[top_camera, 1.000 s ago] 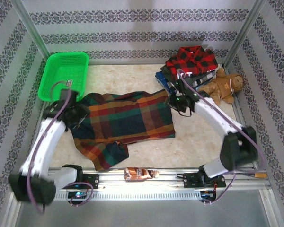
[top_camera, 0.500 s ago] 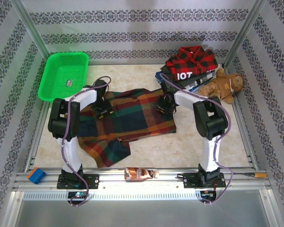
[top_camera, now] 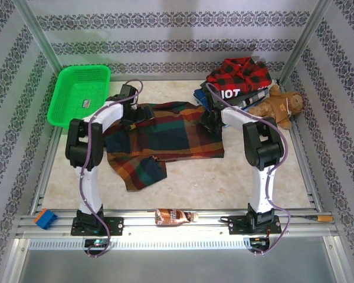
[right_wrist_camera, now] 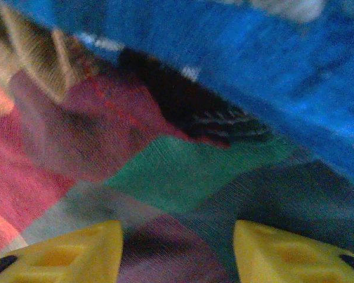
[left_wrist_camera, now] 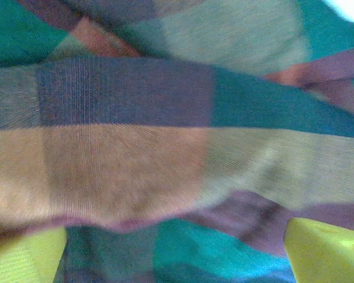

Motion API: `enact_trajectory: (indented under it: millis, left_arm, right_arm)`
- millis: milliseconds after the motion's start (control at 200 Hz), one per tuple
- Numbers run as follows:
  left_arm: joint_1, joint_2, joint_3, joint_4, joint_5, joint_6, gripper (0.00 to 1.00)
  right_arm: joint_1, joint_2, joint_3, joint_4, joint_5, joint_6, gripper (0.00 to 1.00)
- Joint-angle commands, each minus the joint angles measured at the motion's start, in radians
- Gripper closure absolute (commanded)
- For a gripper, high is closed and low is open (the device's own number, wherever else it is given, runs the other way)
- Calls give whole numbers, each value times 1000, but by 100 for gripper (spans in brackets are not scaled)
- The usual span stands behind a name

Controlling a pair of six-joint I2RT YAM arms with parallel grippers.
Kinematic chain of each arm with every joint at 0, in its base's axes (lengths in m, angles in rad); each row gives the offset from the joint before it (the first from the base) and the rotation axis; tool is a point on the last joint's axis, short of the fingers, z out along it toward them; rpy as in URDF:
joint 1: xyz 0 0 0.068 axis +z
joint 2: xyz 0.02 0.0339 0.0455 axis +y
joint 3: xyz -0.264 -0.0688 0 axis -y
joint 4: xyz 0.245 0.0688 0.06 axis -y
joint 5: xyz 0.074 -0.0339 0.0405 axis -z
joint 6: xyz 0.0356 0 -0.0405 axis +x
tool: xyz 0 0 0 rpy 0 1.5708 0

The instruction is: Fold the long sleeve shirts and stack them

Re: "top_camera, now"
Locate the slotted cable duct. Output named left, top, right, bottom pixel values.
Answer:
left=28, top=238, right=251, bottom=250

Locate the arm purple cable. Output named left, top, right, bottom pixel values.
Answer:
left=80, top=78, right=145, bottom=258
left=205, top=82, right=292, bottom=256

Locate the green plastic basket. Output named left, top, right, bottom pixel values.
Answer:
left=47, top=64, right=112, bottom=131

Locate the aluminium frame post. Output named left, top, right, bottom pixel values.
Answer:
left=16, top=0, right=64, bottom=74
left=278, top=0, right=333, bottom=84

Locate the blue orange toy block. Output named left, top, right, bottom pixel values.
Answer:
left=33, top=208, right=59, bottom=230

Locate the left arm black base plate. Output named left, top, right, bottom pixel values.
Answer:
left=70, top=216, right=124, bottom=236

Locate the blue plaid folded shirt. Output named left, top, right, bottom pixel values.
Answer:
left=193, top=88, right=213, bottom=113

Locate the brown drink bottle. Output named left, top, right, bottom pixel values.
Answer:
left=155, top=208, right=199, bottom=227

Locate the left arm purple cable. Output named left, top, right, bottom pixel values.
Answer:
left=80, top=78, right=145, bottom=258

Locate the red black plaid shirt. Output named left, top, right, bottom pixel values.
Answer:
left=205, top=56, right=273, bottom=100

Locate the screwdriver with orange handle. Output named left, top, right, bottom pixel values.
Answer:
left=289, top=215, right=334, bottom=224

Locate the multicolour plaid long sleeve shirt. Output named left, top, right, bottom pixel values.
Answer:
left=103, top=101, right=225, bottom=192

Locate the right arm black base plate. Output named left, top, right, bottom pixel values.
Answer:
left=228, top=215, right=281, bottom=236

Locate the aluminium front rail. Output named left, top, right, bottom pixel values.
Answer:
left=16, top=209, right=342, bottom=239

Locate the metal front shelf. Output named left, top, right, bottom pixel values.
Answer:
left=14, top=237, right=340, bottom=283

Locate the dark olive folded shirt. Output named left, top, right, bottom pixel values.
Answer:
left=199, top=81, right=254, bottom=107

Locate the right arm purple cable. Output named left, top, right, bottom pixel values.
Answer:
left=205, top=82, right=292, bottom=256

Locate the brown teddy bear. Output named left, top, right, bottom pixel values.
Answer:
left=247, top=84, right=304, bottom=130

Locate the grey white plaid shirt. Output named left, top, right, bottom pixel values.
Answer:
left=224, top=87, right=271, bottom=113

